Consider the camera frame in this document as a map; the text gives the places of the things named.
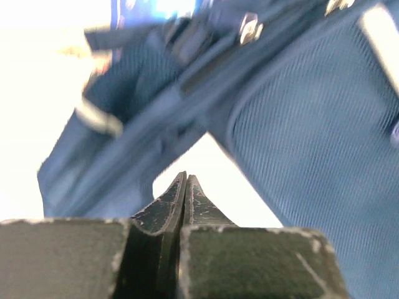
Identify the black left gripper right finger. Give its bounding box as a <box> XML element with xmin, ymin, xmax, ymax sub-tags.
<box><xmin>179</xmin><ymin>175</ymin><xmax>348</xmax><ymax>298</ymax></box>

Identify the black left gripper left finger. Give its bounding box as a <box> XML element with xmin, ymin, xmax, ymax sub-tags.
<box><xmin>1</xmin><ymin>172</ymin><xmax>186</xmax><ymax>298</ymax></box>

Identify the navy blue student backpack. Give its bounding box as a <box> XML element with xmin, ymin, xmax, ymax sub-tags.
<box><xmin>37</xmin><ymin>1</ymin><xmax>398</xmax><ymax>298</ymax></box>

